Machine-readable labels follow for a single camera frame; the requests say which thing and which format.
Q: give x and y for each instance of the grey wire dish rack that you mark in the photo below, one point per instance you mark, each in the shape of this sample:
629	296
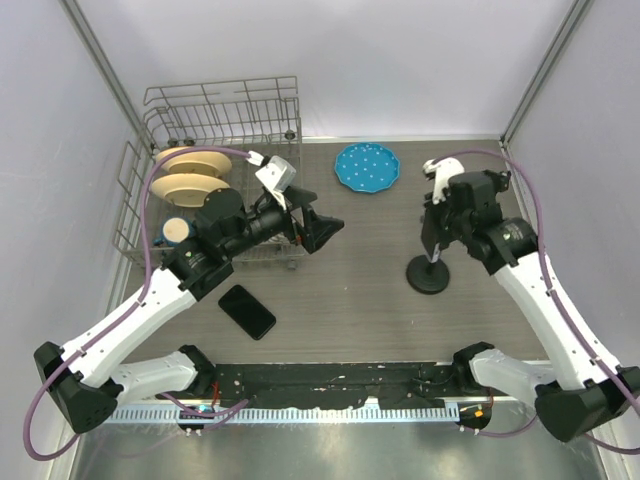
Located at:
254	114

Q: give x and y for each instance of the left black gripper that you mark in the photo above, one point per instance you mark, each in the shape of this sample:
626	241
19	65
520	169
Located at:
316	229

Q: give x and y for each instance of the upper beige plate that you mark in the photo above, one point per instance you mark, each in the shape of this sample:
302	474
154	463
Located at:
202	162

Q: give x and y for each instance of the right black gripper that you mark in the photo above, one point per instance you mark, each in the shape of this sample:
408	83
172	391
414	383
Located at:
441	234

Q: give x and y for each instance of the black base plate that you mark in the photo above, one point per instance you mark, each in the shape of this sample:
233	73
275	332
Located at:
337	386

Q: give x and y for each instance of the lower beige plate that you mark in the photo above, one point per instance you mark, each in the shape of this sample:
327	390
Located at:
187	190

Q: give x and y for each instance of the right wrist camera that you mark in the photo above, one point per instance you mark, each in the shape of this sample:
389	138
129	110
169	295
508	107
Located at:
440	171

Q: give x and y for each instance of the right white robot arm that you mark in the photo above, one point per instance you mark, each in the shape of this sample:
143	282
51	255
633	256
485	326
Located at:
584	386

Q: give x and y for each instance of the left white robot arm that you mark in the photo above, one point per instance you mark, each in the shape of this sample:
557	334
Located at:
88	377

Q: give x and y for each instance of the blue dotted plate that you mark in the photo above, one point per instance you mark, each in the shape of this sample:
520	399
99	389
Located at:
367	168

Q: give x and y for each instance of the blue mug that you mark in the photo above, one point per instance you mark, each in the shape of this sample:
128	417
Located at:
173	231

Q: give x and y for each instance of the beige plate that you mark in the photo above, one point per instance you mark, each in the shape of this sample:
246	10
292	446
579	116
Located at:
187	190
202	162

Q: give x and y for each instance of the black phone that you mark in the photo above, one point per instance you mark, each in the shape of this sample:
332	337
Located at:
247	312

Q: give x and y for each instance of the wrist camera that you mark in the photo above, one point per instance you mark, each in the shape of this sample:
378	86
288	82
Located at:
274	173
440	171

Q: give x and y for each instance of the black phone stand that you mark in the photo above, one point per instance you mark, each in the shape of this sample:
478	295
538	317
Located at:
501	181
428	275

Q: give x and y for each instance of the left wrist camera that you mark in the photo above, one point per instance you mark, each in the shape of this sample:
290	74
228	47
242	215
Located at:
274	173

